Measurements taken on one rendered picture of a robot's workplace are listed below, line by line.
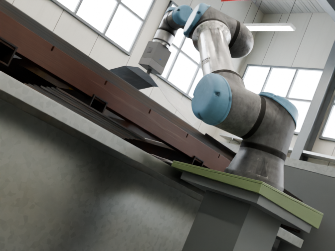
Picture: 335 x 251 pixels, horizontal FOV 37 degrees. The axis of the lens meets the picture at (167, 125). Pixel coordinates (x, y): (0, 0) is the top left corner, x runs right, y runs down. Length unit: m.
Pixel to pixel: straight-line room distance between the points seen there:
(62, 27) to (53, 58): 9.65
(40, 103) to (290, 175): 1.59
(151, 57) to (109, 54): 9.59
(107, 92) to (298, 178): 1.26
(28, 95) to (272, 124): 0.57
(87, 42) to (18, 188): 10.07
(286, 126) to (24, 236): 0.68
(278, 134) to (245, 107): 0.11
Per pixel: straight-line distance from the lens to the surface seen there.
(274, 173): 1.21
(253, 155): 1.21
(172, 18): 1.93
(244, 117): 1.18
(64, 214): 1.29
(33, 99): 1.00
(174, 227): 1.55
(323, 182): 2.31
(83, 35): 11.15
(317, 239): 2.24
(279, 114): 1.23
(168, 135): 1.50
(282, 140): 1.23
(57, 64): 1.25
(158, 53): 1.97
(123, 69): 1.98
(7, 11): 1.24
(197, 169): 1.19
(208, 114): 1.16
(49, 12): 10.76
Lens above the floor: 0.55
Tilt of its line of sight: 10 degrees up
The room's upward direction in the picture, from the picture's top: 24 degrees clockwise
